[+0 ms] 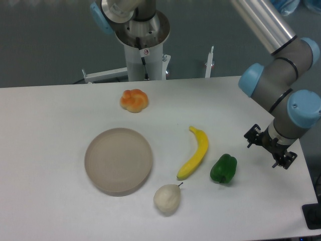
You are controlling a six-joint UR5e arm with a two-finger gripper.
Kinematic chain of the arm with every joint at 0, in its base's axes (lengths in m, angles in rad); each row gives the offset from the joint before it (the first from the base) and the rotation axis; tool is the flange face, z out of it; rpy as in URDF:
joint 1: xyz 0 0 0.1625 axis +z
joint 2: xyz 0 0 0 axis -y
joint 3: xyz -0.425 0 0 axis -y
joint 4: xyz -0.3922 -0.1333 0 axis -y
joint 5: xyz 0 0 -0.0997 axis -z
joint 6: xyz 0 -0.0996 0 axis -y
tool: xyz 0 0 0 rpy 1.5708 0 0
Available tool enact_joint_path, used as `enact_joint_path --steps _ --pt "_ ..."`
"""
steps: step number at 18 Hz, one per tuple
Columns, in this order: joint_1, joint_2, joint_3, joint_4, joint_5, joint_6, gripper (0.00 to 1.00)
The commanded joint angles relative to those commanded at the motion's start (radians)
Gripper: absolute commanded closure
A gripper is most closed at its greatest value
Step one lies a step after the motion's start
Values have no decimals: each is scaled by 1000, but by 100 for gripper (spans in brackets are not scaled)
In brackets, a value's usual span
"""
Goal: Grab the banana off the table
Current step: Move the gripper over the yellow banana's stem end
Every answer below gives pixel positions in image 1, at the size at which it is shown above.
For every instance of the white metal bracket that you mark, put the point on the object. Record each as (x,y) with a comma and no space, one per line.
(210,63)
(104,75)

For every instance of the black device at edge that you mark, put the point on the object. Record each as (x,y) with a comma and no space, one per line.
(311,214)

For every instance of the blue plastic bag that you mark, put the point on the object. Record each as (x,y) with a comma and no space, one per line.
(285,7)

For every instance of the beige round plate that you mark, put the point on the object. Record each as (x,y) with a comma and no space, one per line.
(118,161)

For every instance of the yellow banana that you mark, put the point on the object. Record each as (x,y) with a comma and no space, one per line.
(189,167)

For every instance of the green bell pepper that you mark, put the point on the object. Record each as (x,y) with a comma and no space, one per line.
(224,169)

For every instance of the white metal bracket left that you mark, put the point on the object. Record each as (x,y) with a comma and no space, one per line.
(104,75)

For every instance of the orange knotted bread roll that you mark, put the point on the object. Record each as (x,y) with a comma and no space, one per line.
(134,100)

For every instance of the white metal bracket right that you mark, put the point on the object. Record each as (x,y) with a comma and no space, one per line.
(210,63)

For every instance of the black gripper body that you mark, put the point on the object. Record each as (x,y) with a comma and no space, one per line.
(272,146)

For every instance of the white pear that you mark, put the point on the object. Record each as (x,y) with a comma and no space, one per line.
(168,198)

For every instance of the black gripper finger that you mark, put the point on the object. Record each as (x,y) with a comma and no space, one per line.
(254,136)
(283,158)

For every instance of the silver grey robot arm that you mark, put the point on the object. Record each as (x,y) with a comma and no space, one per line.
(294,112)

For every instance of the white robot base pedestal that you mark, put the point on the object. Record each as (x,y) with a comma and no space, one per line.
(143,44)

